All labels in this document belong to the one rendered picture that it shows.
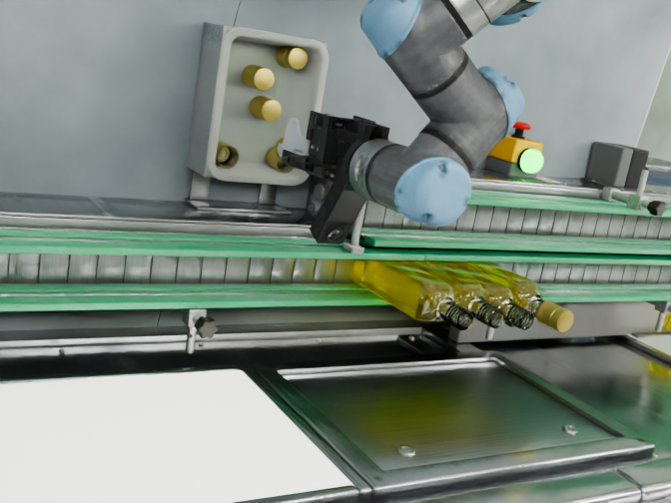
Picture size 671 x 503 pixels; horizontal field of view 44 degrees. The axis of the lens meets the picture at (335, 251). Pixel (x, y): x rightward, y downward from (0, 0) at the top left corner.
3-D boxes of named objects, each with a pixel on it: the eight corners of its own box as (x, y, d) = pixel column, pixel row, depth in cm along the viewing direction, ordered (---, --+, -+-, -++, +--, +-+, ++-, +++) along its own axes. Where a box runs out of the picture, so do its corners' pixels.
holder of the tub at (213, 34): (182, 200, 131) (199, 213, 124) (204, 22, 124) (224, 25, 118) (278, 206, 139) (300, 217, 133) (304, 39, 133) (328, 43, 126)
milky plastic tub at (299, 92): (185, 168, 129) (206, 180, 122) (204, 20, 123) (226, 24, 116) (285, 175, 138) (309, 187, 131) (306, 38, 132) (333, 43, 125)
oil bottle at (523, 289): (433, 278, 144) (516, 323, 126) (439, 248, 142) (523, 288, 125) (458, 278, 147) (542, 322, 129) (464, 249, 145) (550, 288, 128)
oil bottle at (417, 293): (348, 279, 135) (424, 327, 117) (354, 247, 134) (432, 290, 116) (377, 279, 138) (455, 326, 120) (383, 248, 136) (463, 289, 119)
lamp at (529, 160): (514, 171, 153) (525, 174, 151) (520, 147, 152) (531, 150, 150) (532, 172, 156) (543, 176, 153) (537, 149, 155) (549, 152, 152)
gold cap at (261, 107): (251, 94, 129) (263, 97, 125) (271, 97, 131) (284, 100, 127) (248, 116, 130) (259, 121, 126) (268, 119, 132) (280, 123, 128)
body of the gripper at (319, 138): (354, 115, 113) (404, 129, 103) (344, 177, 115) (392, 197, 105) (306, 109, 109) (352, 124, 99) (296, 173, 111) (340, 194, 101)
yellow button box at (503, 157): (482, 168, 159) (508, 177, 153) (490, 130, 157) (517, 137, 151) (509, 171, 163) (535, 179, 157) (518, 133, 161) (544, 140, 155)
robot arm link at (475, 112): (492, 40, 89) (426, 113, 88) (542, 114, 95) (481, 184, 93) (450, 39, 96) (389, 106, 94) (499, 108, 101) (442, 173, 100)
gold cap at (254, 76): (243, 62, 127) (255, 65, 123) (264, 66, 129) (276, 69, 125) (240, 86, 128) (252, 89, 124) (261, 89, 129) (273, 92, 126)
